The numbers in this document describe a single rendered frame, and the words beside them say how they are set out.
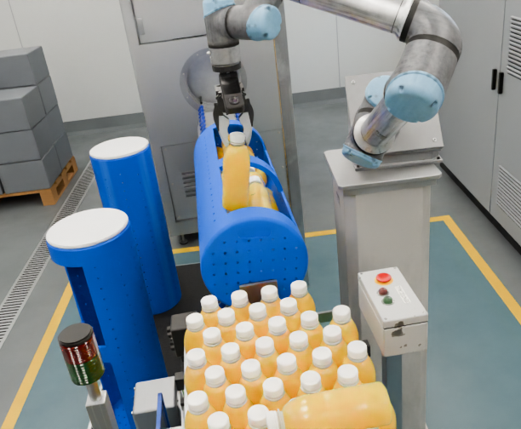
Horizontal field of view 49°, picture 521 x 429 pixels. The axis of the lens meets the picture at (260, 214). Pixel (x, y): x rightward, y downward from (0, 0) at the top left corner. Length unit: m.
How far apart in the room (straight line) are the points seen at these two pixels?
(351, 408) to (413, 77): 0.66
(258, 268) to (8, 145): 3.76
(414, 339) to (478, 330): 1.74
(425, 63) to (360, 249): 0.81
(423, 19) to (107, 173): 1.77
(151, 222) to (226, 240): 1.39
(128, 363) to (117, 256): 0.43
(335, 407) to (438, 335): 2.03
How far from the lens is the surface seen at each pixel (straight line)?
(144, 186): 2.73
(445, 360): 2.85
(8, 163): 5.10
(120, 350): 2.14
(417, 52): 1.26
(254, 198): 1.70
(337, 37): 6.66
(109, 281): 1.98
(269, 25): 1.30
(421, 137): 1.87
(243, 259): 1.47
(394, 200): 1.83
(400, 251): 1.92
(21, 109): 4.89
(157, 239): 2.85
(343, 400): 0.98
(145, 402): 1.51
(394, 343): 1.30
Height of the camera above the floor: 1.87
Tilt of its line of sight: 26 degrees down
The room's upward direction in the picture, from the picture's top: 7 degrees counter-clockwise
